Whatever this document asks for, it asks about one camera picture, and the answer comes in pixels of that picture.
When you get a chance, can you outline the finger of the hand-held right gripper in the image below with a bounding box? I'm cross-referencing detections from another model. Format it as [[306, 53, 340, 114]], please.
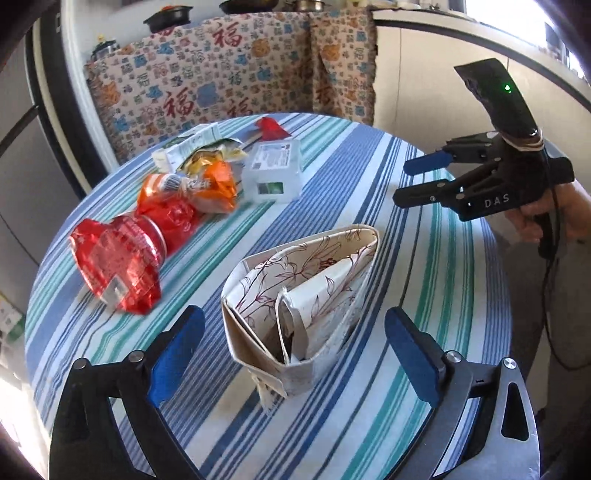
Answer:
[[392, 161, 502, 209], [404, 132, 500, 175]]

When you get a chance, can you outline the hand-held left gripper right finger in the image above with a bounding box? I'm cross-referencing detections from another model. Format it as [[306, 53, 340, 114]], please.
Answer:
[[384, 307, 541, 480]]

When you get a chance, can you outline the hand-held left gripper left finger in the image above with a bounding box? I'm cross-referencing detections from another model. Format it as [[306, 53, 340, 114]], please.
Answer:
[[48, 305, 206, 480]]

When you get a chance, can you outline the red plastic snack wrapper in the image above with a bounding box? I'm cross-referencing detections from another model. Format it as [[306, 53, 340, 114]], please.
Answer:
[[69, 198, 199, 317]]

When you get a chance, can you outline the floral paper bag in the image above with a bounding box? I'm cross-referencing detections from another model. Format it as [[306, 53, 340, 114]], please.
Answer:
[[221, 224, 380, 418]]

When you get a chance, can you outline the white translucent plastic box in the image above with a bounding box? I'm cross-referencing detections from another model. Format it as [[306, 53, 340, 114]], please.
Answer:
[[241, 138, 303, 204]]

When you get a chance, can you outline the small red packet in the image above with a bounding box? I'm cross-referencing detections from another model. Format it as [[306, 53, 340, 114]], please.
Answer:
[[252, 117, 291, 141]]

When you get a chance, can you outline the orange and white snack wrapper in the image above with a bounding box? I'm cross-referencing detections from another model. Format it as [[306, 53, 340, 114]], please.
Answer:
[[137, 161, 239, 214]]

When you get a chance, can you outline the yellow green snack bag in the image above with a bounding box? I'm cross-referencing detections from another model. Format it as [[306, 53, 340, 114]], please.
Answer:
[[178, 137, 250, 178]]

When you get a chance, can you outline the white green milk carton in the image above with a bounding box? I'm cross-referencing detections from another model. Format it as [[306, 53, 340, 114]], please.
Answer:
[[152, 124, 220, 171]]

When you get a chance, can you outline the person's right hand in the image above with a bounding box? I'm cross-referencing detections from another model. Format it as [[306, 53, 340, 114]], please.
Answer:
[[504, 179, 591, 244]]

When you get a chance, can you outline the blue green striped tablecloth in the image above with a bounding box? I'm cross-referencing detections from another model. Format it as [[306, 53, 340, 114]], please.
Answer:
[[24, 112, 513, 480]]

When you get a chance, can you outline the printed patterned blanket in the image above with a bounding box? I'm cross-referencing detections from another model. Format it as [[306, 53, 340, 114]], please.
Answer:
[[308, 8, 378, 126], [83, 11, 319, 164]]

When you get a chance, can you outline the person's grey clothing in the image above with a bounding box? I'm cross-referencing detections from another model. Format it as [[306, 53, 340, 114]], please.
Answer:
[[531, 237, 591, 480]]

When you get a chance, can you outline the green printed box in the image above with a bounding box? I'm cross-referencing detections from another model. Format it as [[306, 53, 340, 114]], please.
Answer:
[[0, 295, 26, 365]]

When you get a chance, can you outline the dark frying pan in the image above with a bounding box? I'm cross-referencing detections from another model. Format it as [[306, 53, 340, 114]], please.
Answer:
[[219, 0, 278, 14]]

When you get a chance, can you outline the black bowl with lid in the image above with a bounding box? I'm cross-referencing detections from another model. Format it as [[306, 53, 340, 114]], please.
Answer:
[[143, 6, 192, 33]]

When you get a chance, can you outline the small dark pot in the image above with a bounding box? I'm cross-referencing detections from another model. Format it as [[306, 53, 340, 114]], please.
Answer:
[[90, 39, 121, 61]]

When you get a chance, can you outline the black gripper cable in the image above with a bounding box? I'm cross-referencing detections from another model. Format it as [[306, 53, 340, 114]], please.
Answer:
[[538, 148, 591, 370]]

